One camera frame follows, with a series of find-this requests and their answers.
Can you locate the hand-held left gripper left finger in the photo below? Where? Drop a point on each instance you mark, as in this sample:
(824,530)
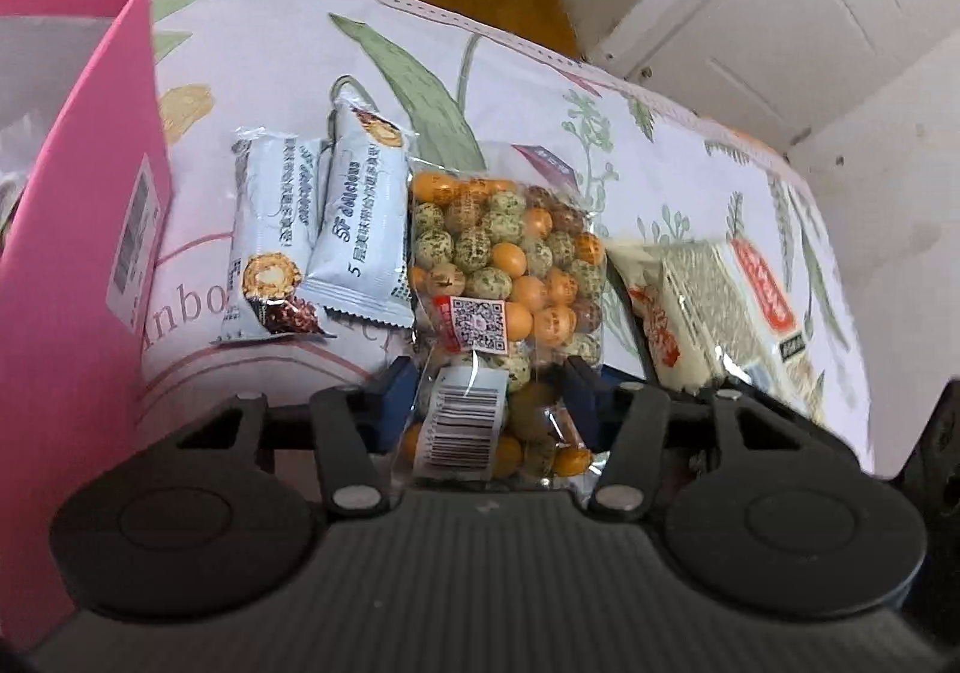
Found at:
(401,403)

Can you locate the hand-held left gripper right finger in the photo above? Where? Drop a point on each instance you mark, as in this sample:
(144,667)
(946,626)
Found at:
(581,403)

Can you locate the rice cracker packet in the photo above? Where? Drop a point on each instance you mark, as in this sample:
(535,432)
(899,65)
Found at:
(720,313)

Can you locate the clear bag of coated peanuts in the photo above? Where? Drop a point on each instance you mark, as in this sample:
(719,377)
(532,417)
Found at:
(502,253)

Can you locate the white wafer snack packet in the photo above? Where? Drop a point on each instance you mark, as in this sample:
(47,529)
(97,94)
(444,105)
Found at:
(364,208)
(266,215)

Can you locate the pink cardboard box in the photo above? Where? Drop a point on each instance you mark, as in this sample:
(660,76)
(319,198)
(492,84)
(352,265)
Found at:
(75,268)

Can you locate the floral bed sheet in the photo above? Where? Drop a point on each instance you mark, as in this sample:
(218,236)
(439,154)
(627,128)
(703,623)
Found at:
(480,66)

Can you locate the white door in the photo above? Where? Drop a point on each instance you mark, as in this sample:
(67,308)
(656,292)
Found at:
(787,6)

